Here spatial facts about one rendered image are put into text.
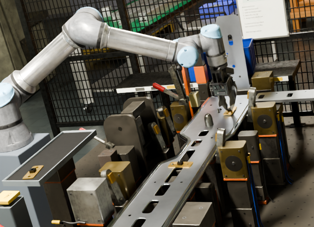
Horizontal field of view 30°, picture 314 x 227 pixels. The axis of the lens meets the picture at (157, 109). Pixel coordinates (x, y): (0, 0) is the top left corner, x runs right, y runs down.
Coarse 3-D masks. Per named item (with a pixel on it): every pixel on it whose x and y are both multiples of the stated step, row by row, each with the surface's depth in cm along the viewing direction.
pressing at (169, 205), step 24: (240, 96) 254; (192, 120) 238; (216, 120) 233; (240, 120) 229; (192, 144) 216; (168, 168) 201; (192, 168) 197; (144, 192) 188; (168, 192) 184; (120, 216) 176; (144, 216) 173; (168, 216) 171
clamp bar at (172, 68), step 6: (174, 66) 241; (180, 66) 239; (174, 72) 239; (174, 78) 240; (180, 78) 243; (174, 84) 241; (180, 84) 244; (180, 90) 241; (180, 96) 243; (186, 96) 245
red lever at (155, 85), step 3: (153, 84) 247; (156, 84) 246; (156, 87) 246; (159, 87) 246; (162, 87) 246; (159, 90) 246; (162, 90) 245; (165, 90) 245; (168, 90) 246; (168, 93) 245; (171, 93) 245; (174, 93) 245; (174, 96) 245; (177, 96) 244
